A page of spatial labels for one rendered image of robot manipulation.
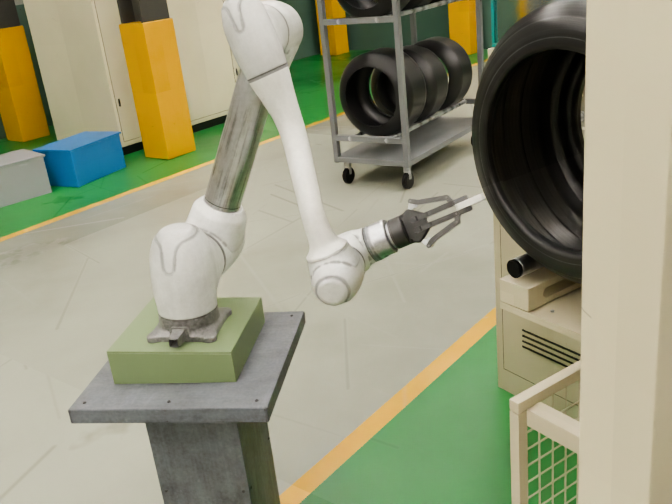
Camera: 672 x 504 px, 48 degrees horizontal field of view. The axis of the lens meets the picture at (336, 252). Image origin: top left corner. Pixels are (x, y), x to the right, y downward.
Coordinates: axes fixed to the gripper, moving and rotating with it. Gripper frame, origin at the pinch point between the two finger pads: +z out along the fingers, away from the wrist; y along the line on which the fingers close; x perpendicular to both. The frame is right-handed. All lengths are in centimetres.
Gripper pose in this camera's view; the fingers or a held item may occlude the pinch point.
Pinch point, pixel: (470, 201)
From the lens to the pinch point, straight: 179.7
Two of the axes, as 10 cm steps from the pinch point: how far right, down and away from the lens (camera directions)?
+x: -3.1, 0.5, -9.5
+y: 3.7, 9.3, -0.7
